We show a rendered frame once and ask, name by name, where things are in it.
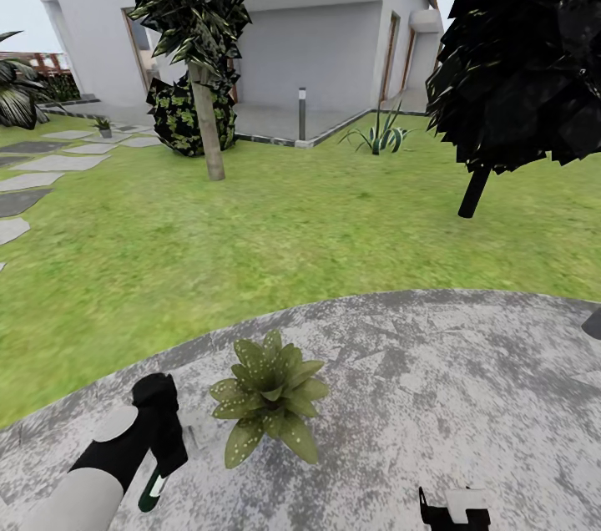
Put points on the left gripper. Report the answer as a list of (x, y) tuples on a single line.
[(170, 450)]

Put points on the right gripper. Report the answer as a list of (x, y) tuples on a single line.
[(440, 519)]

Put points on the insectifuge atomizer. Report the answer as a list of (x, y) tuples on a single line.
[(153, 491)]

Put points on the door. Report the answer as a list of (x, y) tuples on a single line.
[(387, 58)]

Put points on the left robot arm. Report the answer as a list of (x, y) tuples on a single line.
[(89, 496)]

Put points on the fixed window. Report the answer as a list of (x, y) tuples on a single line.
[(144, 50)]

